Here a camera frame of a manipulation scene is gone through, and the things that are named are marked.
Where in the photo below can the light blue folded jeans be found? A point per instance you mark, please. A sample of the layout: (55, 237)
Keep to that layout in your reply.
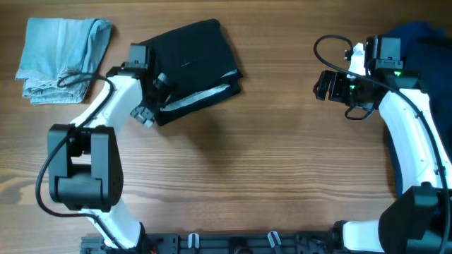
(55, 48)

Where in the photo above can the black shorts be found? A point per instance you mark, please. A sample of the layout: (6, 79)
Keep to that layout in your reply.
(199, 63)

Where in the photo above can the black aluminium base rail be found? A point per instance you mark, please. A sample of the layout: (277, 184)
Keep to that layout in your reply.
(272, 242)

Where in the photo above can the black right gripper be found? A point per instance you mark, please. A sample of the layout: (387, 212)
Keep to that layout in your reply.
(337, 95)

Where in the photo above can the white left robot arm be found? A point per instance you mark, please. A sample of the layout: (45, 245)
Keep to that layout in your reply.
(84, 165)

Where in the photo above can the dark navy garment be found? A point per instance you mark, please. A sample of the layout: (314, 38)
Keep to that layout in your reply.
(432, 58)

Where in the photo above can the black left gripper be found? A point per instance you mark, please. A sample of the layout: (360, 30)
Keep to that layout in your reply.
(143, 112)

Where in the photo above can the blue shirt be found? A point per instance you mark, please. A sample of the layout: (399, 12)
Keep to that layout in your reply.
(410, 32)

